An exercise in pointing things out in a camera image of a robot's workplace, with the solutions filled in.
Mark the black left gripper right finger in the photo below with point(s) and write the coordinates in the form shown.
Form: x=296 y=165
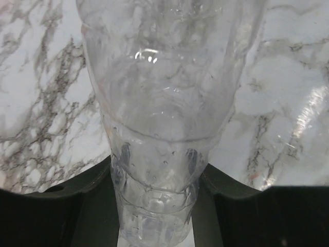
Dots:
x=229 y=213

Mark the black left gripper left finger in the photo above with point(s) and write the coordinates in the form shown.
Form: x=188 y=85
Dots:
x=81 y=211

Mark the clear unlabelled plastic bottle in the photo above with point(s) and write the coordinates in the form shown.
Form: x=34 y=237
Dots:
x=165 y=74

